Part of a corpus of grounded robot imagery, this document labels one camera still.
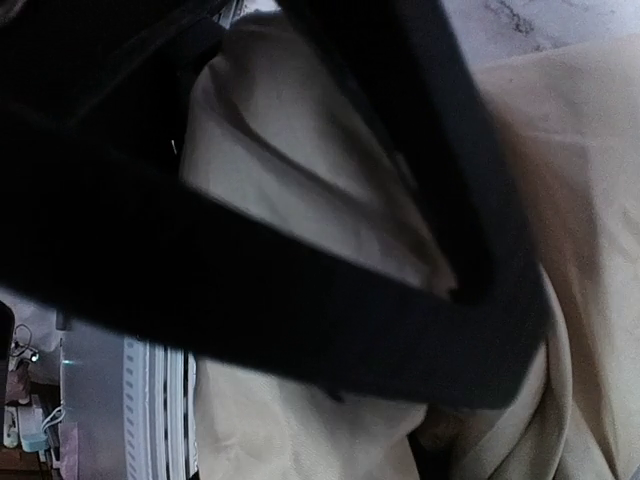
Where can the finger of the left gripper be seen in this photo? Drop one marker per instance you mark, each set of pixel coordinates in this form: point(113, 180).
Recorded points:
point(112, 242)
point(401, 63)

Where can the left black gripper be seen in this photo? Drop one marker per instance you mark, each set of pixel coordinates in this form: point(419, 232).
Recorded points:
point(90, 102)

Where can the beige and black folding umbrella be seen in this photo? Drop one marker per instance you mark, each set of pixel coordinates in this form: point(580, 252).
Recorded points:
point(269, 134)

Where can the aluminium front rail frame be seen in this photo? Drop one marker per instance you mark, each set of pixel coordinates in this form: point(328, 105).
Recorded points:
point(128, 407)

